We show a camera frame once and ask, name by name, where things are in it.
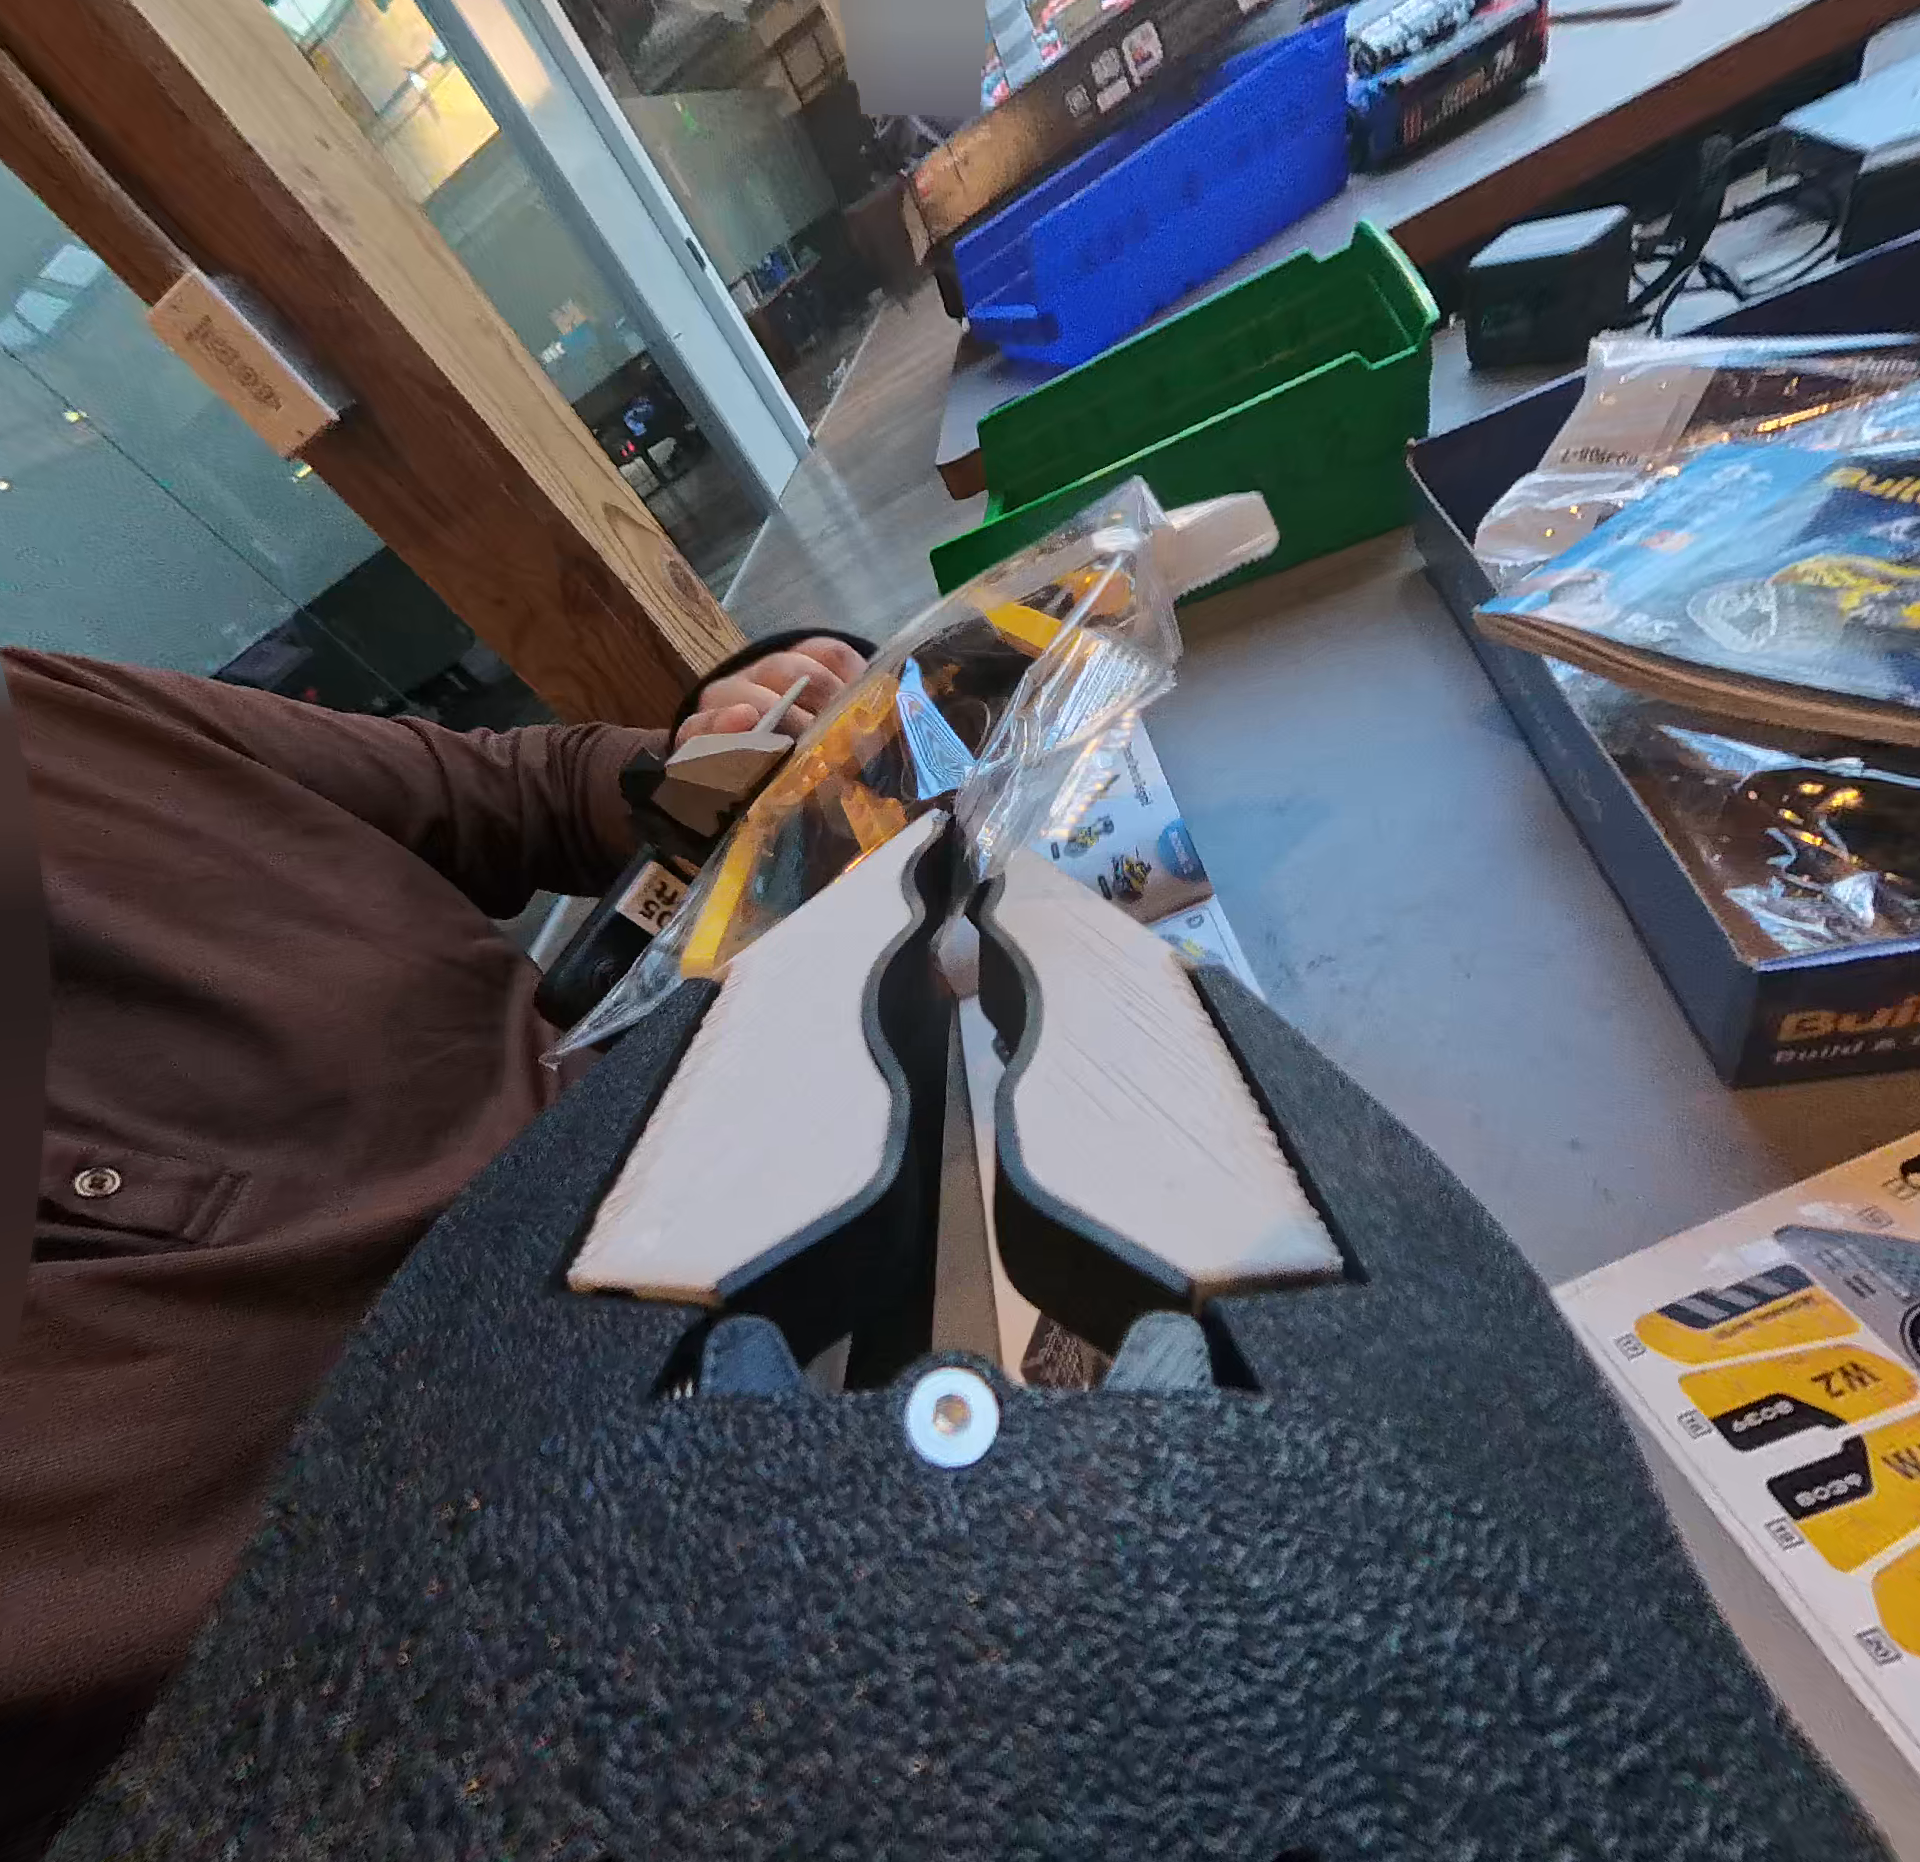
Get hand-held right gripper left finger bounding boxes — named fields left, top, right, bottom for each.
left=566, top=812, right=959, bottom=1309

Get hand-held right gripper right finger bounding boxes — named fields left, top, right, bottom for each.
left=971, top=848, right=1348, bottom=1311

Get clear bag of yellow parts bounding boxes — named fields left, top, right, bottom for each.
left=543, top=480, right=1284, bottom=1069

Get robot kit instruction booklet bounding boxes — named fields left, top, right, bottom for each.
left=1477, top=438, right=1920, bottom=746
left=930, top=714, right=1266, bottom=1392

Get blue cardboard kit box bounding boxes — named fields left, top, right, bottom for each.
left=1408, top=228, right=1920, bottom=1090

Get person's left forearm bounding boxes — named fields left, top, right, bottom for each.
left=301, top=677, right=678, bottom=927

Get grey desk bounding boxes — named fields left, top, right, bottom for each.
left=939, top=316, right=1920, bottom=1821

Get person's left hand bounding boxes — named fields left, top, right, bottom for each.
left=681, top=650, right=869, bottom=752

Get glass office partition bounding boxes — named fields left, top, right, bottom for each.
left=0, top=0, right=811, bottom=724

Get green plastic bin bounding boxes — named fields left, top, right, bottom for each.
left=930, top=220, right=1442, bottom=604

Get small wooden name tag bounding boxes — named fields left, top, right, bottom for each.
left=147, top=269, right=345, bottom=459

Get blue storage bin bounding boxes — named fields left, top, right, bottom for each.
left=952, top=8, right=1352, bottom=371

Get yellow and black sticker sheet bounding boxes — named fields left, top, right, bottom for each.
left=1554, top=1135, right=1920, bottom=1745

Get bags of parts in box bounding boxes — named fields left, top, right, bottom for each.
left=1591, top=722, right=1920, bottom=965

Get long brown printed carton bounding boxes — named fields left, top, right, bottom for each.
left=907, top=0, right=1308, bottom=244

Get black power adapter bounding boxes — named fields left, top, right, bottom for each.
left=1461, top=204, right=1638, bottom=371

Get white-ended plastic bag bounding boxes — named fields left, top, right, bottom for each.
left=1477, top=332, right=1920, bottom=588

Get blue red battery pack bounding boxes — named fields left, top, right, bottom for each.
left=1345, top=0, right=1555, bottom=173

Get brown edged side table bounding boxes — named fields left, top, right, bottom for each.
left=1349, top=0, right=1920, bottom=265

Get grey device box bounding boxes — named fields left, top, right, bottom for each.
left=1776, top=17, right=1920, bottom=258

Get wooden frame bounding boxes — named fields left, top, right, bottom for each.
left=0, top=0, right=744, bottom=733

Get tangled black cables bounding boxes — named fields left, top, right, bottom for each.
left=1628, top=121, right=1862, bottom=336

